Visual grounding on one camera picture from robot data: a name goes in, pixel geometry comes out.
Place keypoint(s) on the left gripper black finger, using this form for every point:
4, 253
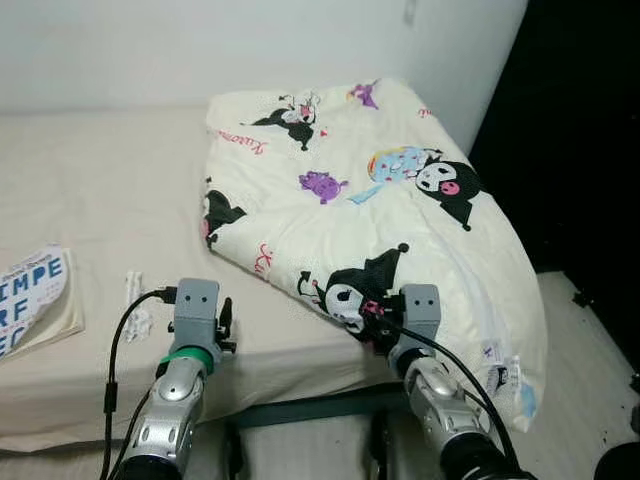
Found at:
227, 313

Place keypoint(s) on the small white tube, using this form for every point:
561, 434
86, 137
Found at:
132, 295

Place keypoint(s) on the white book with blue letters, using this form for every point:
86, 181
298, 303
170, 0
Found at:
35, 295

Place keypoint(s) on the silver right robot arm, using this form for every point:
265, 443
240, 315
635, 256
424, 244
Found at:
440, 410

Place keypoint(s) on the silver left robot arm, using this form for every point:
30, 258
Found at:
165, 420

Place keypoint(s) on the small black floor piece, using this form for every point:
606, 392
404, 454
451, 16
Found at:
581, 297

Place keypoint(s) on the black round floor object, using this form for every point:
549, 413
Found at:
620, 462

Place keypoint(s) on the black wardrobe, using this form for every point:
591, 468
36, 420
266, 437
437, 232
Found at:
570, 130

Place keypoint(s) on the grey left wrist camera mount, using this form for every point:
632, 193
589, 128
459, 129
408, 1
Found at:
195, 310

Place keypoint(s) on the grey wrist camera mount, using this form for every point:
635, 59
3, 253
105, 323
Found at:
195, 310
420, 310

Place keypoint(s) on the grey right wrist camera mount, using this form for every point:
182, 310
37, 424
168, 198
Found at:
420, 310

